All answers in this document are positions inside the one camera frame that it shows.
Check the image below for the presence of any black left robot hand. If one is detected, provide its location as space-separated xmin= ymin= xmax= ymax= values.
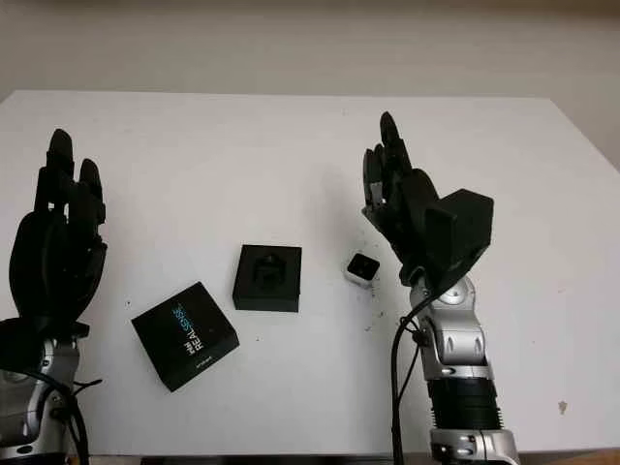
xmin=9 ymin=128 xmax=109 ymax=325

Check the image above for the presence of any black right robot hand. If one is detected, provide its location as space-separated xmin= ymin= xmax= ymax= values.
xmin=360 ymin=110 xmax=441 ymax=292

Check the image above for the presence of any small silver RealSense camera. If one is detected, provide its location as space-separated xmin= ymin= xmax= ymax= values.
xmin=346 ymin=251 xmax=382 ymax=288

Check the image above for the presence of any black RealSense box lid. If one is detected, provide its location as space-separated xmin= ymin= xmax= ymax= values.
xmin=130 ymin=280 xmax=241 ymax=393

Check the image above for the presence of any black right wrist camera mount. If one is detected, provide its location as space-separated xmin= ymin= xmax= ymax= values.
xmin=423 ymin=187 xmax=495 ymax=293

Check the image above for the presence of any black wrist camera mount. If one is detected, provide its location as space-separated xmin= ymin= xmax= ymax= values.
xmin=423 ymin=187 xmax=495 ymax=293
xmin=0 ymin=317 xmax=92 ymax=377

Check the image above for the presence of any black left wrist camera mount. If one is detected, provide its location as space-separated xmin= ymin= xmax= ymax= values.
xmin=0 ymin=317 xmax=92 ymax=377

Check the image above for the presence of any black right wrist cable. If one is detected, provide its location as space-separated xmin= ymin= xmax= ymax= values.
xmin=389 ymin=280 xmax=437 ymax=465

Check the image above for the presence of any black camera box base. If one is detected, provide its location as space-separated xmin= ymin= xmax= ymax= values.
xmin=231 ymin=244 xmax=304 ymax=314

